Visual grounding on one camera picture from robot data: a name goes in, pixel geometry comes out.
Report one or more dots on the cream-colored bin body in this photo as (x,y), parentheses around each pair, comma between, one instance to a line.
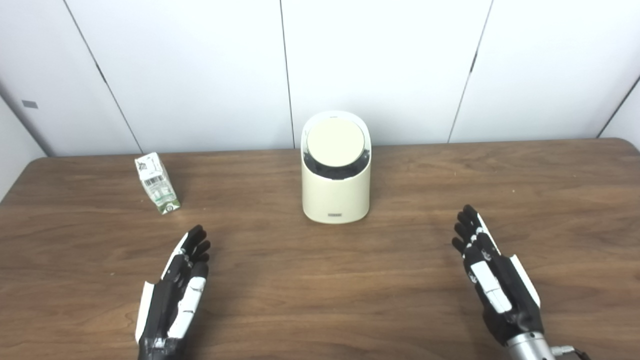
(335,197)

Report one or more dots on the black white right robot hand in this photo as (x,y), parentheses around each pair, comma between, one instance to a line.
(505,285)

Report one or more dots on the small grey wall label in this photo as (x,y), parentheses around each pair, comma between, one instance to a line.
(30,104)

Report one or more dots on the white green milk carton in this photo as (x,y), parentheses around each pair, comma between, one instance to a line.
(157,185)

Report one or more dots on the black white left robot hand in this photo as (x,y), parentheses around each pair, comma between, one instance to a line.
(165,305)

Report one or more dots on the round cream bin lid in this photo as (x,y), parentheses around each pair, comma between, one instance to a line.
(335,142)

